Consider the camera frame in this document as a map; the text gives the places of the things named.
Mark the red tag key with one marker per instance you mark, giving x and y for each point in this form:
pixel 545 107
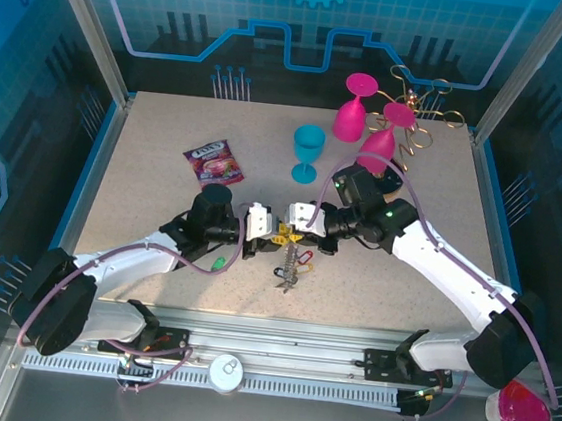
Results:
pixel 306 258

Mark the yellow tag key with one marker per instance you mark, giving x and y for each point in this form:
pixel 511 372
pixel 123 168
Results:
pixel 307 269

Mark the keyring with metal keys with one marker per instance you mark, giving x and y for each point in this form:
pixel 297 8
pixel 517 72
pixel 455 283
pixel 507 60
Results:
pixel 289 266

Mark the black tag key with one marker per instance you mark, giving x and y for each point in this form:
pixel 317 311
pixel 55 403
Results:
pixel 279 272

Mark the green tag key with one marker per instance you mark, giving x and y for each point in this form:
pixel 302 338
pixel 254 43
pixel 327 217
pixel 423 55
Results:
pixel 217 263

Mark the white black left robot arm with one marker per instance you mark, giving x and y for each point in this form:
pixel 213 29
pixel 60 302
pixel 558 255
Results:
pixel 124 264

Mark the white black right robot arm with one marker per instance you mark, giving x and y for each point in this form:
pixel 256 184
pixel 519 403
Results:
pixel 445 273

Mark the purple drink sachet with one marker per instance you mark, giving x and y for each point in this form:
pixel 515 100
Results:
pixel 215 166

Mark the pink plastic goblet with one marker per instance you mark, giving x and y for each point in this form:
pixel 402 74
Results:
pixel 378 148
pixel 349 119

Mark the blue plastic goblet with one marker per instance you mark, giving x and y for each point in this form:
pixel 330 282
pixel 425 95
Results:
pixel 309 143

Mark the blue table edge strip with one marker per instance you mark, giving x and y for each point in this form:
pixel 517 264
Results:
pixel 501 218
pixel 78 199

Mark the white tin can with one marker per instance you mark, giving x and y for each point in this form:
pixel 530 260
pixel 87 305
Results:
pixel 226 373

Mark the pink lidded cup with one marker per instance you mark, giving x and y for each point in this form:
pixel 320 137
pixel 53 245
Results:
pixel 523 412

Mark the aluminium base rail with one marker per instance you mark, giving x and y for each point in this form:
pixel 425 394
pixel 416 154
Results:
pixel 272 343

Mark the aluminium frame post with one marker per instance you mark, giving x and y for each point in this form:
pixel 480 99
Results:
pixel 96 32
pixel 523 70

